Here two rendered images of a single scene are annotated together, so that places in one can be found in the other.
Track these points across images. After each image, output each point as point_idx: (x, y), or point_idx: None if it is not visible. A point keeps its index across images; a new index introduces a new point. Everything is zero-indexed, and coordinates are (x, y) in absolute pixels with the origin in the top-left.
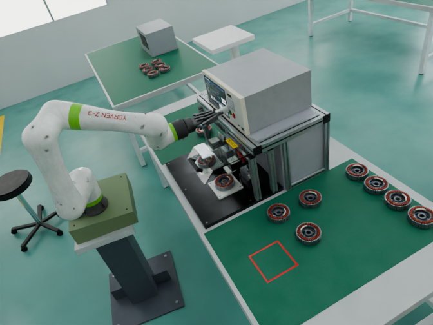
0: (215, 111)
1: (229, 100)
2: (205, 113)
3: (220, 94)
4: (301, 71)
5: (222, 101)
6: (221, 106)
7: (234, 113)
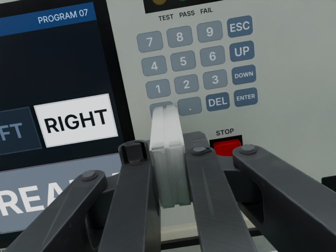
0: (171, 150)
1: (170, 54)
2: (69, 234)
3: (14, 87)
4: None
5: (54, 133)
6: (37, 192)
7: (245, 119)
